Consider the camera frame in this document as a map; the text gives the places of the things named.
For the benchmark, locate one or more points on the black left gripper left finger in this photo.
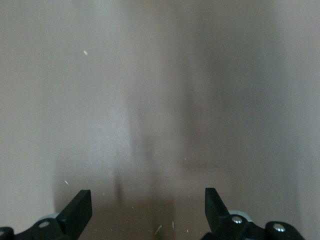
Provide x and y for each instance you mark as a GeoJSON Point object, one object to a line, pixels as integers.
{"type": "Point", "coordinates": [75, 215]}

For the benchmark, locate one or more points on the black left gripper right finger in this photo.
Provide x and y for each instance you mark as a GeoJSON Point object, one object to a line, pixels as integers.
{"type": "Point", "coordinates": [217, 217]}

